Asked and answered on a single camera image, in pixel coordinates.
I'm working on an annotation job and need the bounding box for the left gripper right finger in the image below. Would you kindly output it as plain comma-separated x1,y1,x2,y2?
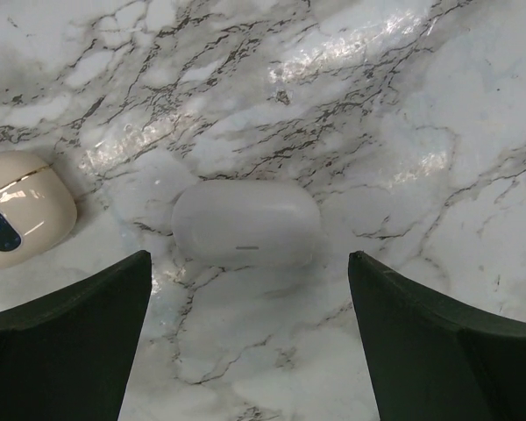
348,251,526,420

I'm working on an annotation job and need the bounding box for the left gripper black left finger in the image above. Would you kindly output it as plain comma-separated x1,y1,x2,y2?
0,251,152,420

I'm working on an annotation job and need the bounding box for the beige earbud charging case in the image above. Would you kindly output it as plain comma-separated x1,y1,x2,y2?
0,151,77,269

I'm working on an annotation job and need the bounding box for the white earbud charging case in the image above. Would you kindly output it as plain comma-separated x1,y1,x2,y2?
171,180,322,268

